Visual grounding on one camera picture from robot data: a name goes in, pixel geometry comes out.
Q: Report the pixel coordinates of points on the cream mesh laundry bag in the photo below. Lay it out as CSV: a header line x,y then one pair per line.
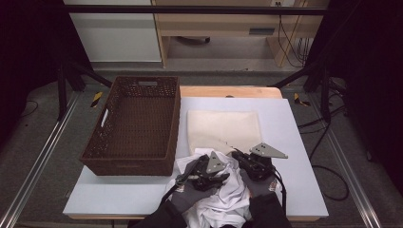
x,y
221,129

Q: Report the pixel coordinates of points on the person's right hand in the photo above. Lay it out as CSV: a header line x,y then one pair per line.
x,y
261,188

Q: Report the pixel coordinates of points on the white shirt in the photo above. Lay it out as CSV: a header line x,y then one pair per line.
x,y
231,199

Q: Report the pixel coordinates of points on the aluminium rail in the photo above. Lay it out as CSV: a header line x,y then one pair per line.
x,y
41,161
351,177

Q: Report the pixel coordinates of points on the wooden table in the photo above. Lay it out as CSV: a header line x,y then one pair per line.
x,y
215,91

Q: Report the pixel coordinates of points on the yellow black tape marker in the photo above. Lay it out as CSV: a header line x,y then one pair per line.
x,y
96,98
297,98

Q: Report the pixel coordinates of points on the white cabinet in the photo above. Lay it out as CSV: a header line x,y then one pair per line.
x,y
117,34

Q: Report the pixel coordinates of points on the white board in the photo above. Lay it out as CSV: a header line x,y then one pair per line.
x,y
104,196

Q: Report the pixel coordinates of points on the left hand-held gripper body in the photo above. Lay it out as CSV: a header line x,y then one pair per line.
x,y
215,163

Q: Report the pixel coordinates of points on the black curtain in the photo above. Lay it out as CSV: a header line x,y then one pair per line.
x,y
370,63
28,47

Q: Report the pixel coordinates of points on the black metal bar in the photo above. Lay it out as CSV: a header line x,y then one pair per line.
x,y
190,9

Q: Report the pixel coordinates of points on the black metal stand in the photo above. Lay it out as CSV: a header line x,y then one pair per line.
x,y
62,95
325,98

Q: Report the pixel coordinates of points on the person's left hand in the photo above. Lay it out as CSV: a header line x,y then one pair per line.
x,y
187,198

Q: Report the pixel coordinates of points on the brown woven basket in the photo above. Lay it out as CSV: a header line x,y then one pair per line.
x,y
142,126

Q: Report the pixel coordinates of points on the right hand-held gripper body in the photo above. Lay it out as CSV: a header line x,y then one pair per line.
x,y
266,151

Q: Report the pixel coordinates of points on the light wooden desk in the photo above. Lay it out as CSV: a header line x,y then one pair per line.
x,y
215,25

